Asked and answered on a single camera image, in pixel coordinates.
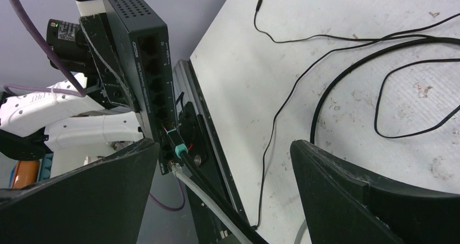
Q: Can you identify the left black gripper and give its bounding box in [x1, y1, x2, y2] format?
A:
[46, 14, 139, 112]

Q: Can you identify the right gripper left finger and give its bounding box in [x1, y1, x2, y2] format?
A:
[1, 139, 160, 243]

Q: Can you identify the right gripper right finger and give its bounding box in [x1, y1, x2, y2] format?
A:
[290, 140, 459, 243]

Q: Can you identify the dark grey network switch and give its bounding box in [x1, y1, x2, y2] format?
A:
[103, 0, 177, 175]

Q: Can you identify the grey ethernet cable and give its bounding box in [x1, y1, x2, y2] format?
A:
[169, 162, 308, 244]

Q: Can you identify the thick black ethernet cable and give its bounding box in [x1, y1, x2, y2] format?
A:
[163, 36, 460, 244]

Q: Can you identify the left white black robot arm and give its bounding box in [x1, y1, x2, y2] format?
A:
[1, 14, 143, 189]

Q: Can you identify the orange tape roll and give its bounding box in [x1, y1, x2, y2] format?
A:
[10, 160, 40, 189]

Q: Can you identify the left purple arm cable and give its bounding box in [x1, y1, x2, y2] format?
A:
[2, 0, 186, 212]

